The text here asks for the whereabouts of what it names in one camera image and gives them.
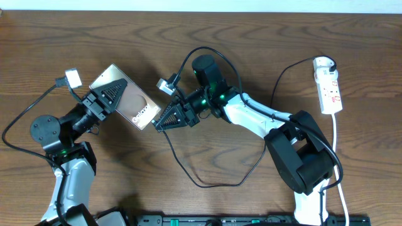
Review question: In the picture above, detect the black USB charging cable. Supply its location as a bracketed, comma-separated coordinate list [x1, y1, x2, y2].
[151, 55, 337, 188]

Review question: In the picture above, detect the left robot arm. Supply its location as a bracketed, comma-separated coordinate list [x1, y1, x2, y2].
[30, 78, 129, 225]

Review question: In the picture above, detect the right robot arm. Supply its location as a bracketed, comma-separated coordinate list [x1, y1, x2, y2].
[153, 55, 338, 225]

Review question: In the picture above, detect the white USB charger plug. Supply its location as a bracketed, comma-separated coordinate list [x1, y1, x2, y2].
[313, 56, 337, 72]

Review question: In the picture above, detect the white power strip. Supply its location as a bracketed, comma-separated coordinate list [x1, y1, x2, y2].
[314, 67, 343, 115]

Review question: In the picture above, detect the black left camera cable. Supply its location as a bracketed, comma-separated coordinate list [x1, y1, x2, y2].
[1, 77, 82, 226]

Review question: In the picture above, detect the black camera cable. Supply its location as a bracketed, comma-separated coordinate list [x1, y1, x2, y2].
[171, 46, 344, 226]
[1, 77, 82, 226]

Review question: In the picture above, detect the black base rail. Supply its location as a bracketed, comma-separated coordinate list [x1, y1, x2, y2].
[136, 214, 372, 226]

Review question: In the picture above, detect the black right camera cable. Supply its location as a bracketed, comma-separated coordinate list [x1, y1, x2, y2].
[171, 46, 344, 226]

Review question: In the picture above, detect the white power strip cord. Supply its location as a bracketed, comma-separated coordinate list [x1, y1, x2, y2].
[330, 113, 350, 226]

